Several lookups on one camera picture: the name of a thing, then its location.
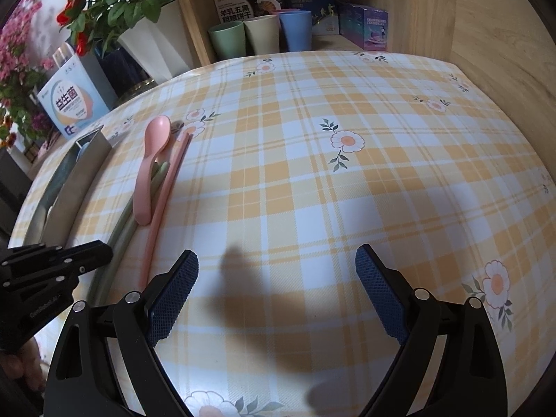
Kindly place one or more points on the pink blossom plant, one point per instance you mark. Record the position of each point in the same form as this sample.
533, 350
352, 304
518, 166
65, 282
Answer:
19, 74

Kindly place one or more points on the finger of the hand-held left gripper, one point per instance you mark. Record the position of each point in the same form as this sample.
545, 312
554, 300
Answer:
39, 280
82, 254

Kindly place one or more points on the pink chopstick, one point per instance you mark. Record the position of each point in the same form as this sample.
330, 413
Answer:
180, 147
160, 208

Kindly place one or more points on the pink spoon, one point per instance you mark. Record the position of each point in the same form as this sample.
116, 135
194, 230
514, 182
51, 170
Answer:
152, 156

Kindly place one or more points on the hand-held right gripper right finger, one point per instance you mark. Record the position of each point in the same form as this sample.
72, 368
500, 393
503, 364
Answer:
382, 295

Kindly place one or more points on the blue and white box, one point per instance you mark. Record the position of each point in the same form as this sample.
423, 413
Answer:
74, 100

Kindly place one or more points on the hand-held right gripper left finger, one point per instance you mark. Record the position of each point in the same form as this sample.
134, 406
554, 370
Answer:
171, 299

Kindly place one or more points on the blue cup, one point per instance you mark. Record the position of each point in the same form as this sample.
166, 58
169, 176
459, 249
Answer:
295, 30

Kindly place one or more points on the purple box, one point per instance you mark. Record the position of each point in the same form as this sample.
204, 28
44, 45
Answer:
367, 26

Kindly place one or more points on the white vase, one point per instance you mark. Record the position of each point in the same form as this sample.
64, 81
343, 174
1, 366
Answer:
160, 43

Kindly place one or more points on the wooden shelf unit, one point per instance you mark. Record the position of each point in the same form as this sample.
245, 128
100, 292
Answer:
499, 30

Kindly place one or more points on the white and brown snack box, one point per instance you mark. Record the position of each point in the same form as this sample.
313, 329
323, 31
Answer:
228, 2

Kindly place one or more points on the dark blue pot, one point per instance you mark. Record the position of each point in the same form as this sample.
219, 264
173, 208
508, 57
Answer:
121, 69

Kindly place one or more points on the dark blue box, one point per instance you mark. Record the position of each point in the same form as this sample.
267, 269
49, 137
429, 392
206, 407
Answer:
321, 4

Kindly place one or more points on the person's left hand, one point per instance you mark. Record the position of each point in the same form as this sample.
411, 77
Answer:
30, 365

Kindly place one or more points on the pink cup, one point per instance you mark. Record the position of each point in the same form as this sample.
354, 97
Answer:
284, 10

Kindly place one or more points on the green cup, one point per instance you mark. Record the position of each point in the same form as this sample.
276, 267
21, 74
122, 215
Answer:
228, 41

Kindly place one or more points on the beige cup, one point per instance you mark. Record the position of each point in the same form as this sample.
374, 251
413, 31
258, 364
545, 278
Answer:
262, 34

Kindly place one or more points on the metal utensil box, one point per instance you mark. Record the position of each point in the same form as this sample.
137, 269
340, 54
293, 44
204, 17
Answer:
74, 182

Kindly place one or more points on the yellow checked tablecloth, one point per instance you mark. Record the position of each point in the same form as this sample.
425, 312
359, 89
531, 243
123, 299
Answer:
325, 182

